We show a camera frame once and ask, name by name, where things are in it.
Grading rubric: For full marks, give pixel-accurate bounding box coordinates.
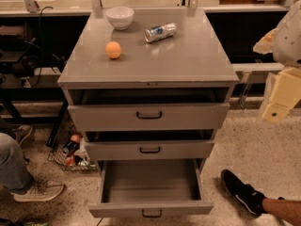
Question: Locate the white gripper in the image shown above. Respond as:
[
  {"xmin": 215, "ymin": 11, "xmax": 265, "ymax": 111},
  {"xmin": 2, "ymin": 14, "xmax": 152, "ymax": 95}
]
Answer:
[{"xmin": 261, "ymin": 67, "xmax": 301, "ymax": 123}]

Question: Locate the grey bottom drawer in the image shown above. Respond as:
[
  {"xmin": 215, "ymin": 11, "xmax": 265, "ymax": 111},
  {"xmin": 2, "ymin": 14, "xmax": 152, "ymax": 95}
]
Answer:
[{"xmin": 88, "ymin": 159, "xmax": 213, "ymax": 218}]

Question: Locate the grey drawer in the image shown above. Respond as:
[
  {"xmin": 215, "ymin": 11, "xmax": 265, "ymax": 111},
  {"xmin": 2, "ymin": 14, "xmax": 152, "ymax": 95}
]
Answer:
[
  {"xmin": 88, "ymin": 159, "xmax": 213, "ymax": 218},
  {"xmin": 85, "ymin": 130, "xmax": 214, "ymax": 160},
  {"xmin": 69, "ymin": 89, "xmax": 229, "ymax": 132}
]

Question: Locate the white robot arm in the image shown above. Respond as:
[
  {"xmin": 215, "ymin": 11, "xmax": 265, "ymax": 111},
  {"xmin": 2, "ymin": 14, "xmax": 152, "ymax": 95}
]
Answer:
[{"xmin": 253, "ymin": 1, "xmax": 301, "ymax": 123}]

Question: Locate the grey middle drawer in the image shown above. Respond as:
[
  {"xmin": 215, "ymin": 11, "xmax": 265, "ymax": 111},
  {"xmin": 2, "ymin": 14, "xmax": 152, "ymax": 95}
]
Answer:
[{"xmin": 85, "ymin": 130, "xmax": 214, "ymax": 160}]

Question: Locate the grey metal drawer cabinet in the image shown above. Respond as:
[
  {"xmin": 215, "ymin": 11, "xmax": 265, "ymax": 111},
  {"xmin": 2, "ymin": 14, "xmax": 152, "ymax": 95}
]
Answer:
[{"xmin": 57, "ymin": 7, "xmax": 240, "ymax": 174}]

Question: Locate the grey top drawer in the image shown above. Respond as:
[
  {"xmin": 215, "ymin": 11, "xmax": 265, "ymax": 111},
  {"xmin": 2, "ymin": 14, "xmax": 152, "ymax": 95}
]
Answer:
[{"xmin": 69, "ymin": 89, "xmax": 229, "ymax": 132}]

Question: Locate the black sneaker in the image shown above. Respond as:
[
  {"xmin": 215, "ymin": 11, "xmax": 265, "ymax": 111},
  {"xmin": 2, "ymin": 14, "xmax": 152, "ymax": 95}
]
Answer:
[{"xmin": 221, "ymin": 169, "xmax": 266, "ymax": 216}]

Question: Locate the bare lower leg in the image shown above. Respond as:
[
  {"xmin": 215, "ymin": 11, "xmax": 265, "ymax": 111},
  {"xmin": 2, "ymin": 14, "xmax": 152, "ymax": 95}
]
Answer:
[{"xmin": 262, "ymin": 198, "xmax": 301, "ymax": 226}]

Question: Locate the silver blue soda can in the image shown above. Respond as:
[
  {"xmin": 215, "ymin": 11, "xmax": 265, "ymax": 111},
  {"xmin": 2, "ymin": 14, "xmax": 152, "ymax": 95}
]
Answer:
[{"xmin": 145, "ymin": 23, "xmax": 177, "ymax": 43}]

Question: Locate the orange fruit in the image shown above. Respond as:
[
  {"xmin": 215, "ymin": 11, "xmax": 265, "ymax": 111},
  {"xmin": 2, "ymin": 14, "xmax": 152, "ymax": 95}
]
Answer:
[{"xmin": 105, "ymin": 41, "xmax": 121, "ymax": 59}]

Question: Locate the white ceramic bowl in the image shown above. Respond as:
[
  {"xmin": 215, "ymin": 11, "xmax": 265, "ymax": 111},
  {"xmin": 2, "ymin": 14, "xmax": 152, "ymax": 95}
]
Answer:
[{"xmin": 105, "ymin": 7, "xmax": 135, "ymax": 30}]

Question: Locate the red apple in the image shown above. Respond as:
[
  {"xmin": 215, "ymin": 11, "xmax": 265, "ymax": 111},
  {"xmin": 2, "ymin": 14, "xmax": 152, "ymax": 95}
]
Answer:
[{"xmin": 71, "ymin": 134, "xmax": 82, "ymax": 144}]

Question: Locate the dark blue can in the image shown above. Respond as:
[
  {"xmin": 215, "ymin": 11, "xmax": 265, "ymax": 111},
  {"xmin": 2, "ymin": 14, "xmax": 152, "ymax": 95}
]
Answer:
[{"xmin": 62, "ymin": 141, "xmax": 79, "ymax": 156}]

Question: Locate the red fruit in basket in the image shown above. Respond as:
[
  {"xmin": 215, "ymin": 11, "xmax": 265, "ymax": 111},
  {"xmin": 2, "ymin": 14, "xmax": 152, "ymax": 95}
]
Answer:
[{"xmin": 65, "ymin": 155, "xmax": 76, "ymax": 167}]

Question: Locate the grey sneaker with laces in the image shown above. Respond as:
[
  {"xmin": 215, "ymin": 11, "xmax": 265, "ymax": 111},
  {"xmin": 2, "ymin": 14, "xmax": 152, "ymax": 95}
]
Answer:
[{"xmin": 13, "ymin": 180, "xmax": 65, "ymax": 202}]

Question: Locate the grey trouser leg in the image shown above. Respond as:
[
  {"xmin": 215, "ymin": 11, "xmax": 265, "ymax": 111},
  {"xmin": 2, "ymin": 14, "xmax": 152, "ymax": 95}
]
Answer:
[{"xmin": 0, "ymin": 133, "xmax": 35, "ymax": 195}]

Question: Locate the black wire basket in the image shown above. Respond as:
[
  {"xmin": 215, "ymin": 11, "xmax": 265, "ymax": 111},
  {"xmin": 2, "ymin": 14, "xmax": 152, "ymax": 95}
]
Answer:
[{"xmin": 47, "ymin": 122, "xmax": 96, "ymax": 172}]

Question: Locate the black cable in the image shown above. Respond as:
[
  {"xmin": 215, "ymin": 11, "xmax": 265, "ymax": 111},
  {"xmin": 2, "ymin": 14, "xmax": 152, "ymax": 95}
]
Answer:
[{"xmin": 29, "ymin": 6, "xmax": 55, "ymax": 89}]

